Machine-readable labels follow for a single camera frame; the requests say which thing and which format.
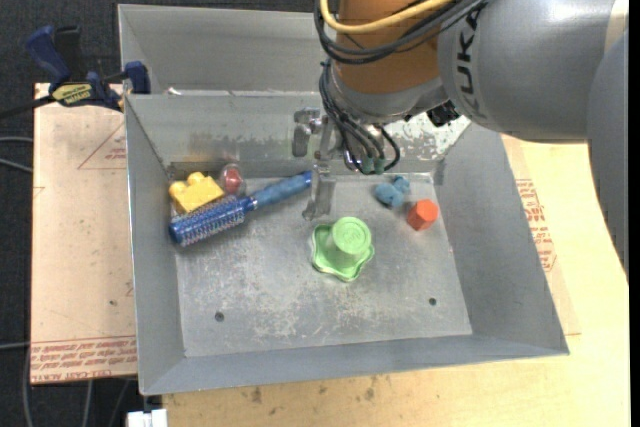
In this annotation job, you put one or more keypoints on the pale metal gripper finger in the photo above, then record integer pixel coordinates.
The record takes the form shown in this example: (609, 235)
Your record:
(322, 192)
(301, 140)

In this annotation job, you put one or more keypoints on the green plastic cup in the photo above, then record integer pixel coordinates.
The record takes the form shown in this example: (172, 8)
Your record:
(347, 240)

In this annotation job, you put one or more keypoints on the blue fuzzy toy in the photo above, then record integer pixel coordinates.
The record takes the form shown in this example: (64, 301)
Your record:
(390, 195)

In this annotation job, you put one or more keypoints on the small red and clear ball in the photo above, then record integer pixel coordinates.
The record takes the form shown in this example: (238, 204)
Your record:
(231, 178)

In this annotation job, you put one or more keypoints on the orange-red hexagonal block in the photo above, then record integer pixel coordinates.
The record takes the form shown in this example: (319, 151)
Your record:
(423, 214)

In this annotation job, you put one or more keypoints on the blue round hairbrush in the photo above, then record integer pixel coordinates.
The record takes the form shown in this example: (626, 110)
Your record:
(215, 217)

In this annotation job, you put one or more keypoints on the grey metal bin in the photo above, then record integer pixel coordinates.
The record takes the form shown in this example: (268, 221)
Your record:
(310, 310)

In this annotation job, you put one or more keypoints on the yellow toy building block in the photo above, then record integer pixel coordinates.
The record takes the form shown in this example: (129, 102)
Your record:
(195, 195)

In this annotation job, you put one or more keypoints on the brown cardboard board, red print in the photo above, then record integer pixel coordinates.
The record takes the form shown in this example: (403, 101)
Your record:
(80, 225)

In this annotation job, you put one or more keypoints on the black cylinder on white bracket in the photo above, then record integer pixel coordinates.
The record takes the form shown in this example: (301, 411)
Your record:
(442, 113)

